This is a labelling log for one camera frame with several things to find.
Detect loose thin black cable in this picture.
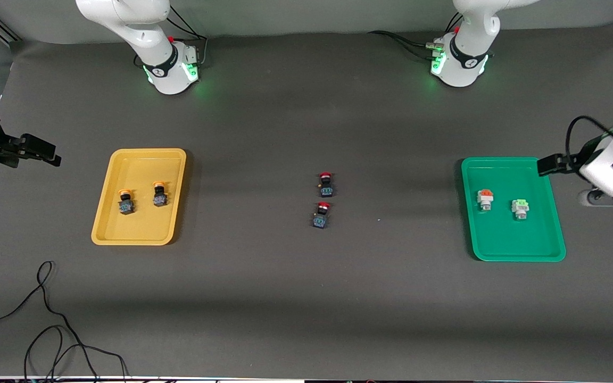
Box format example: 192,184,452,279
0,260,129,383

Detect black arm base cables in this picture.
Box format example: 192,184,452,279
367,11,464,60
165,5,210,69

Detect green plastic tray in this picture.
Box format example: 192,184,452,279
461,156,567,262

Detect black left arm base cables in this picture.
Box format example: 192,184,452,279
367,11,464,60

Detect dark grey table mat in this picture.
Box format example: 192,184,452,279
0,20,613,380

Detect yellow plastic tray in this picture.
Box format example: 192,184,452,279
91,148,187,246

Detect aluminium frame rail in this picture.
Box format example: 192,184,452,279
0,16,21,44

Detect black right arm base cables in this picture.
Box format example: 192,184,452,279
165,5,210,69

